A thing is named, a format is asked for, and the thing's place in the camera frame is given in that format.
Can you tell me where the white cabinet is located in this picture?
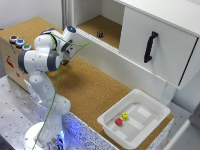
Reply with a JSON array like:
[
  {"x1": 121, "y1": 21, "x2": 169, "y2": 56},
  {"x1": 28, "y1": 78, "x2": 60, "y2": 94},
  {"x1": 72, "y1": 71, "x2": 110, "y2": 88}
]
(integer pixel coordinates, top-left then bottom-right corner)
[{"x1": 61, "y1": 0, "x2": 200, "y2": 107}]

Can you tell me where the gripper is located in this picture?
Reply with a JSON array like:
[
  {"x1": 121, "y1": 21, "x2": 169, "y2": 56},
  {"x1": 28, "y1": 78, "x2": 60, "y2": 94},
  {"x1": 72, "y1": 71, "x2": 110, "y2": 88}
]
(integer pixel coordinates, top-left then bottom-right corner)
[{"x1": 59, "y1": 43, "x2": 76, "y2": 67}]

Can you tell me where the white sliding door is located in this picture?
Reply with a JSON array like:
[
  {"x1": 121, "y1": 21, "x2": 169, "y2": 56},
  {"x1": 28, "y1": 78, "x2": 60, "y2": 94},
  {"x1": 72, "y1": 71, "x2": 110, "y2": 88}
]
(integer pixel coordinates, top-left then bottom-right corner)
[{"x1": 118, "y1": 5, "x2": 200, "y2": 87}]

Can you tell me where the black door handle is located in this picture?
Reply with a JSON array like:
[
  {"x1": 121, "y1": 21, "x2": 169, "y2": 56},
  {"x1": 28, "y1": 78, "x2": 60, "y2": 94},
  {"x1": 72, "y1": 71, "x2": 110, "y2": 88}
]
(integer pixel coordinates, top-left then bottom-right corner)
[{"x1": 143, "y1": 31, "x2": 159, "y2": 64}]

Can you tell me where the blue button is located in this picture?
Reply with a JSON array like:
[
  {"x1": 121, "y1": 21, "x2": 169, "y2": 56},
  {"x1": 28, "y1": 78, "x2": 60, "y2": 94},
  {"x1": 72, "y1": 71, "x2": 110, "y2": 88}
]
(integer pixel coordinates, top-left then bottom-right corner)
[{"x1": 15, "y1": 38, "x2": 26, "y2": 48}]

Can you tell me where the yellow block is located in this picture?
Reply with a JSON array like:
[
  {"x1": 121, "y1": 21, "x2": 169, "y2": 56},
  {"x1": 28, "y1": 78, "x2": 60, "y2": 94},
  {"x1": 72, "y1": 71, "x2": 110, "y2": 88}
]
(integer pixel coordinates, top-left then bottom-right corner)
[{"x1": 121, "y1": 112, "x2": 130, "y2": 121}]

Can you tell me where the green button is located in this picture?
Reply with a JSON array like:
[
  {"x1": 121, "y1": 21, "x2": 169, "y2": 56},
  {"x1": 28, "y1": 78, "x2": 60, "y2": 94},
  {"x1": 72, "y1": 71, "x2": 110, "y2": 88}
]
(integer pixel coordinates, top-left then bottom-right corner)
[{"x1": 21, "y1": 43, "x2": 33, "y2": 52}]

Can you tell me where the white plastic box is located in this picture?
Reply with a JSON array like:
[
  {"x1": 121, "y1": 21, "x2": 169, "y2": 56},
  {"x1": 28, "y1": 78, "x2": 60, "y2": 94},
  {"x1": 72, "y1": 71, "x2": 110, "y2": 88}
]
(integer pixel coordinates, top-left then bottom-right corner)
[{"x1": 96, "y1": 88, "x2": 171, "y2": 150}]

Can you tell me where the red button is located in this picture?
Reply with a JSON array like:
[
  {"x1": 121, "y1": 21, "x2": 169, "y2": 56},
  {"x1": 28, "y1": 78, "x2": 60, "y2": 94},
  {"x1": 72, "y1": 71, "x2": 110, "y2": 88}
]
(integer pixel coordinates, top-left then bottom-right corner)
[{"x1": 9, "y1": 34, "x2": 20, "y2": 45}]

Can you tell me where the pink block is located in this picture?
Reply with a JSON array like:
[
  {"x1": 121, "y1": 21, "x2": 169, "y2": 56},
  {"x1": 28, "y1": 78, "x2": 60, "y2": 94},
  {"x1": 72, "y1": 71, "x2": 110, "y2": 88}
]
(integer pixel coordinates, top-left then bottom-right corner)
[{"x1": 114, "y1": 117, "x2": 124, "y2": 127}]

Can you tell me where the green cable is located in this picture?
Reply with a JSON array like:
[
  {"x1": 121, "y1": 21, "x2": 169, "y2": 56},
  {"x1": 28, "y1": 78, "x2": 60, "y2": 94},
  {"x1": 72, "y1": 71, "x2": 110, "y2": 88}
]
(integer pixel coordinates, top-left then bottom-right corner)
[{"x1": 31, "y1": 32, "x2": 93, "y2": 150}]

